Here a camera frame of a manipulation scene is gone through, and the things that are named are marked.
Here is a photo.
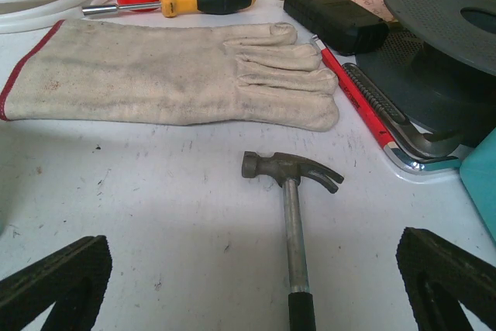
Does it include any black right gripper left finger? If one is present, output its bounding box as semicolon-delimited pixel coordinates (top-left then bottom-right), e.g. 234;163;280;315
1;235;112;330

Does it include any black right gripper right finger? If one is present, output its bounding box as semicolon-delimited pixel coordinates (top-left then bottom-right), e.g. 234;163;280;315
396;227;495;330

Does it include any teal plastic toolbox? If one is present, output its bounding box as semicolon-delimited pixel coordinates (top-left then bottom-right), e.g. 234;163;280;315
460;130;496;243

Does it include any beige work glove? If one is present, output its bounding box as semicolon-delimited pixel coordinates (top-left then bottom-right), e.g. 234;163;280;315
1;20;339;132

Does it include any black rectangular case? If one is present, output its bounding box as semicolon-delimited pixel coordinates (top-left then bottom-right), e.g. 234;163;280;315
283;0;389;56

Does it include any yellow black nut driver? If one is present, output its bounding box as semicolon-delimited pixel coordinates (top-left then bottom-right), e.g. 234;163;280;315
82;0;256;18

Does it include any red handled pry tool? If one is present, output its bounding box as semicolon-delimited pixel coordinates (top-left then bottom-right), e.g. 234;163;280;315
312;35;461;174

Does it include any claw hammer steel handle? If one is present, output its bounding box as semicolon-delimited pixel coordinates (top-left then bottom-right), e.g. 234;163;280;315
241;151;344;331

